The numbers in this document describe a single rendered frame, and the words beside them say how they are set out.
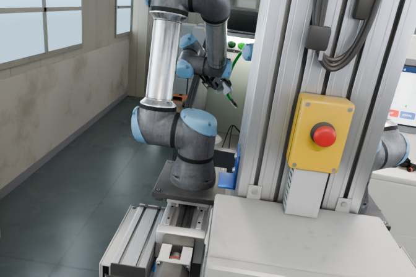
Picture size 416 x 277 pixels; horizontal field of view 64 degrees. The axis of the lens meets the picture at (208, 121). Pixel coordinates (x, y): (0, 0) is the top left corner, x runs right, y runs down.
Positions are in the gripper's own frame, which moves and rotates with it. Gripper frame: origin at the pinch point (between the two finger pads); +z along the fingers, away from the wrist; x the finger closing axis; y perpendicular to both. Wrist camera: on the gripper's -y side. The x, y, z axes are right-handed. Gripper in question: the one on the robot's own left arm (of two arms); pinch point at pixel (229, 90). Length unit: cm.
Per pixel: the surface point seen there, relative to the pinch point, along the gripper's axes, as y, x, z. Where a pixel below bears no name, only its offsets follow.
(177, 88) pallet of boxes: -130, -314, 164
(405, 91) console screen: -42, 57, 45
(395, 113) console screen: -32, 55, 50
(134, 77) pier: -111, -366, 118
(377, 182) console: 6, 58, 51
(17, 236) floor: 119, -127, 18
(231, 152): 24.4, 6.6, 15.4
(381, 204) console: 11, 59, 61
